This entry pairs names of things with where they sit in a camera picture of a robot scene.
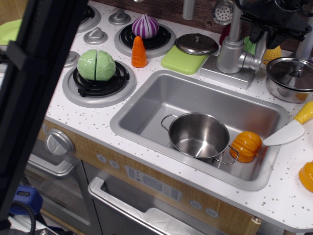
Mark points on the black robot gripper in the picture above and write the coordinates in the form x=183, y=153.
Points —
x=280, y=20

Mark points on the silver faucet lever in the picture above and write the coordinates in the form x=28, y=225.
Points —
x=249, y=61

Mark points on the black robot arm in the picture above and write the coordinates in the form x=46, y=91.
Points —
x=240, y=5

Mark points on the silver vertical pole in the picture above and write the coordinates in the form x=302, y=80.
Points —
x=188, y=9

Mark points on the green toy vegetable behind faucet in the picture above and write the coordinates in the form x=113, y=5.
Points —
x=249, y=47

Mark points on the yellow toy corn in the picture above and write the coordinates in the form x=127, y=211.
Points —
x=272, y=54

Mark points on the silver pole right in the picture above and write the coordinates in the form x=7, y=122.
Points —
x=305, y=47

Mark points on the silver toy faucet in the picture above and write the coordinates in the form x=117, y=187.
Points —
x=227, y=67

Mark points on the metal strainer ladle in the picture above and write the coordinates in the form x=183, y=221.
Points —
x=222, y=12

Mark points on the steel pot with lid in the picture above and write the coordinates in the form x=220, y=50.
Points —
x=290, y=79

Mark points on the steel pot lid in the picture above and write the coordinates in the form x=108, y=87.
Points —
x=197, y=44

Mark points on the green cutting board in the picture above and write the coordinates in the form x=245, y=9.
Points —
x=179, y=61

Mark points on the white yellow toy knife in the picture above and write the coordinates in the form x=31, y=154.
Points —
x=292, y=130

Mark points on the back right stove burner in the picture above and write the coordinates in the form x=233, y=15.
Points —
x=155, y=47

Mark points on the stove burner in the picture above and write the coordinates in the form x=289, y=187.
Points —
x=99, y=94
x=91, y=18
x=155, y=47

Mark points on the orange pumpkin half in sink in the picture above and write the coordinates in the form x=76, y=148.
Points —
x=247, y=144

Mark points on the steel pot in sink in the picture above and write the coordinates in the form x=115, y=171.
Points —
x=198, y=135

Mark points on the purple toy onion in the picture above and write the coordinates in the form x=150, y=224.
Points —
x=145, y=26

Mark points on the orange toy carrot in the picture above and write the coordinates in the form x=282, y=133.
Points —
x=138, y=58

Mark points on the yellow pepper toy half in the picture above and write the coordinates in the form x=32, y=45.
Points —
x=306, y=176

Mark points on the silver stove knob top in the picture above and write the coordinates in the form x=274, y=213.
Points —
x=119, y=18

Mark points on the silver stove knob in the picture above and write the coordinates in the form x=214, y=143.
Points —
x=72, y=59
x=95, y=37
x=119, y=18

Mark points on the grey toy sink basin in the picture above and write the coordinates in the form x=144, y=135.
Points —
x=166, y=92

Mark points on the silver stove knob middle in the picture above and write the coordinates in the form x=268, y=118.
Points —
x=95, y=37

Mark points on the green toy cabbage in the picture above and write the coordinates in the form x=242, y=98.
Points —
x=96, y=65

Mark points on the back left stove burner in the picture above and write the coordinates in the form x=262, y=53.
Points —
x=91, y=18

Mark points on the front stove burner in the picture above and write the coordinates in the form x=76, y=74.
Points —
x=99, y=94

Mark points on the silver stove knob lower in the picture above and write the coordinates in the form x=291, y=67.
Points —
x=72, y=59

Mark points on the silver oven dial knob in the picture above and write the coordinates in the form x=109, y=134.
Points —
x=57, y=143

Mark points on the green plate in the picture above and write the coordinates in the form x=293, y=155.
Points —
x=9, y=31

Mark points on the blue clamp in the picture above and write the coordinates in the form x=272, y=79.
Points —
x=29, y=196

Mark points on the silver dishwasher door handle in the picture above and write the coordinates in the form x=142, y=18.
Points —
x=119, y=218

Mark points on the black foreground frame post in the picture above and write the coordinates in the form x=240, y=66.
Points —
x=36, y=59

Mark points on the silver oven door handle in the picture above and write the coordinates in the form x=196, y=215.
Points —
x=61, y=171

